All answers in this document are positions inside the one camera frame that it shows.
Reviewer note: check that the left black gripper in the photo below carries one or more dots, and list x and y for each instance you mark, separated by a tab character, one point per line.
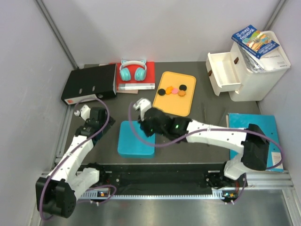
111	123

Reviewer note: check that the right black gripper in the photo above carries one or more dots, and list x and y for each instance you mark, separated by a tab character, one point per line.
143	126

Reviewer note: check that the blue tin lid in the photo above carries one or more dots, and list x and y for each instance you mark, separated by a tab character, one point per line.
129	143

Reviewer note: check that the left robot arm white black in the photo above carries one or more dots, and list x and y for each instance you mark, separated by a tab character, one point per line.
58	192

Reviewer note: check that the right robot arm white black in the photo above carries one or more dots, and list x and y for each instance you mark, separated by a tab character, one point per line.
191	131

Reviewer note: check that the black cookie left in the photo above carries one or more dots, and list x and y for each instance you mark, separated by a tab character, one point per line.
161	92

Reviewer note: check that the black cookie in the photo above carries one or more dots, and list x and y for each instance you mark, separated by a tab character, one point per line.
161	92
183	87

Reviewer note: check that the orange flower cookie top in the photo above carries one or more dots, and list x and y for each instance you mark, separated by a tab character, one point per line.
169	90

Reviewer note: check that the orange flower cookie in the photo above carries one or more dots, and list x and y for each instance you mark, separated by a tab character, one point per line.
181	93
169	90

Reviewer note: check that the yellow tray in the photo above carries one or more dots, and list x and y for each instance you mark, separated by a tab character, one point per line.
173	103

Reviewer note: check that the pink cookie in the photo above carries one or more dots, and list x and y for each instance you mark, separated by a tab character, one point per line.
175	91

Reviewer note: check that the orange flower cookie right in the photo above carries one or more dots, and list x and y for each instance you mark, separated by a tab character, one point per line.
181	93

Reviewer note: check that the blue cookie tin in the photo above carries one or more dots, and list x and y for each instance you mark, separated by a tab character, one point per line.
138	155

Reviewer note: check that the red book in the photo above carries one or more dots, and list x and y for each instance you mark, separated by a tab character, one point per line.
148	83

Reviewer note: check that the black cookie right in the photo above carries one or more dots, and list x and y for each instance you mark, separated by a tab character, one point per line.
183	87

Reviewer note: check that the teal cat ear headphones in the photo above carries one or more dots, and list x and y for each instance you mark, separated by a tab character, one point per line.
137	68

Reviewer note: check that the white drawer cabinet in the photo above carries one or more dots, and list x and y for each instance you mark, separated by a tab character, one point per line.
228	72

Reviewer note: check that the silver foil packet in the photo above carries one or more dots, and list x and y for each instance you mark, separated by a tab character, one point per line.
251	64

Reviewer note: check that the blue paperback book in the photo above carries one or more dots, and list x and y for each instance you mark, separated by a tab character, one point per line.
254	41

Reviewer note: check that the black ring binder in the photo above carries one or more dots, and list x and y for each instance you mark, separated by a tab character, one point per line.
98	82

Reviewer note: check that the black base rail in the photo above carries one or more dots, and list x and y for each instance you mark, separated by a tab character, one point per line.
202	175

